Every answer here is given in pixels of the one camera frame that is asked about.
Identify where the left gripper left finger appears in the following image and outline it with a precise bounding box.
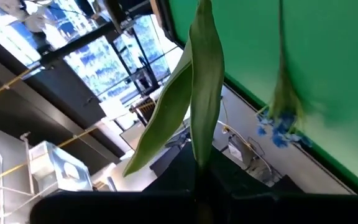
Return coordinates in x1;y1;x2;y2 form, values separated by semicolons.
29;141;200;224

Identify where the white floor cable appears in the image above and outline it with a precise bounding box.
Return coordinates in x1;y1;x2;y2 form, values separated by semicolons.
218;119;275;175

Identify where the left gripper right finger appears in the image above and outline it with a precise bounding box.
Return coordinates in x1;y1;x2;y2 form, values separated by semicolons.
209;146;358;224

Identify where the white ventilation unit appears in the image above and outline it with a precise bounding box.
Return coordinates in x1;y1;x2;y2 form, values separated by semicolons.
28;140;93;193

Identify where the yellow hanging cable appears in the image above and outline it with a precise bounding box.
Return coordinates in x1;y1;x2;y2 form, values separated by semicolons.
0;101;155;187
0;65;42;106

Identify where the red artificial tulip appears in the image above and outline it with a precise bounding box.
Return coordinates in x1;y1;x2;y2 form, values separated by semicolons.
122;0;226;224

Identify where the green table mat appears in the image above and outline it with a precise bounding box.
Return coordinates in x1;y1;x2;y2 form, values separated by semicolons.
168;0;358;192

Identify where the white artificial flower bunch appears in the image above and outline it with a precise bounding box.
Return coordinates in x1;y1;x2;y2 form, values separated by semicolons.
0;0;54;34

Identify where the blue artificial flower bunch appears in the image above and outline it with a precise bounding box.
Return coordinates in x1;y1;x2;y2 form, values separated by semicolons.
255;0;313;149

